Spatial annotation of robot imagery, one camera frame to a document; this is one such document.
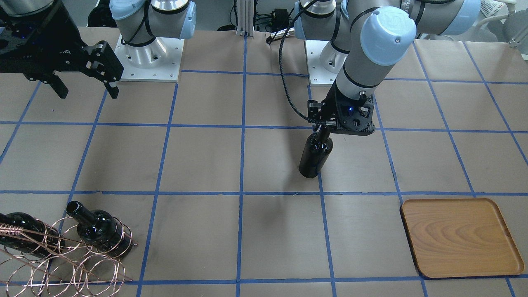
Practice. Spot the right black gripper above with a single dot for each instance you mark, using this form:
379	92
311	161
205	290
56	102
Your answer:
49	43

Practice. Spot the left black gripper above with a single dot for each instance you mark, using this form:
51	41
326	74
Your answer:
330	106

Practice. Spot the dark wine bottle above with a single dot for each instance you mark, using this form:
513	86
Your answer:
38	239
100	230
317	148

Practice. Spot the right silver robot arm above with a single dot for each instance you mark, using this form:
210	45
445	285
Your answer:
142	21

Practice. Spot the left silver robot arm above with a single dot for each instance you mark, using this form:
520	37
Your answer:
374	35

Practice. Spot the wooden tray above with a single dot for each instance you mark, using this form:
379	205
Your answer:
460	238

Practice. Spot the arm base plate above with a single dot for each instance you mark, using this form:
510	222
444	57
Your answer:
158	62
324	62

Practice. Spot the aluminium frame post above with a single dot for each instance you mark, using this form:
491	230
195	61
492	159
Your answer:
245	18

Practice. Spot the copper wire bottle basket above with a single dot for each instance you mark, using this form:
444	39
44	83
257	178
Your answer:
78	270

